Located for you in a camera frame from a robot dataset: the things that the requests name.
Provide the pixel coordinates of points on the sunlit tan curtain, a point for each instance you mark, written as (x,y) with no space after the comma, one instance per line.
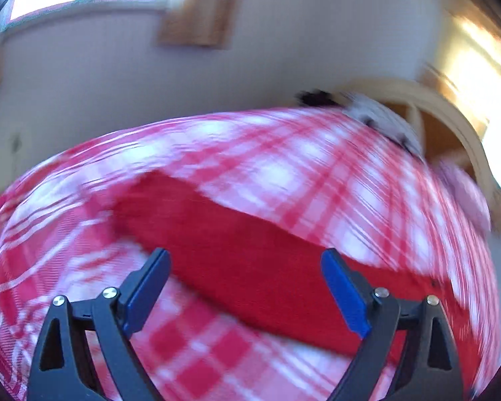
(480,62)

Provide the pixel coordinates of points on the red white plaid blanket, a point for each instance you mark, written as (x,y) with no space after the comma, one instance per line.
(275,167)

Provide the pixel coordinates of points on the white patterned pillow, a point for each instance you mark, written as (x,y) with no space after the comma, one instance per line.
(380,117)

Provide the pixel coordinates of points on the dark cloth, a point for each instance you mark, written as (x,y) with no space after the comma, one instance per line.
(315,97)

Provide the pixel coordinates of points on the wooden arched headboard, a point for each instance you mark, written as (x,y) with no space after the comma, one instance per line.
(463,129)

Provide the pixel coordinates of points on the pink pillow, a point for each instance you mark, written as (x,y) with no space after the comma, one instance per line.
(467,192)

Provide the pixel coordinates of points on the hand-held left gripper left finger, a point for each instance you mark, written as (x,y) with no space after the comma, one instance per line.
(144,296)

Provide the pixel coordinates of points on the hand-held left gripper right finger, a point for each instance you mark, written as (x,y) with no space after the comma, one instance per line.
(344,292)

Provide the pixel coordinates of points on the red knitted sweater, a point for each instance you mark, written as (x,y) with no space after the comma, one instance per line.
(254,259)

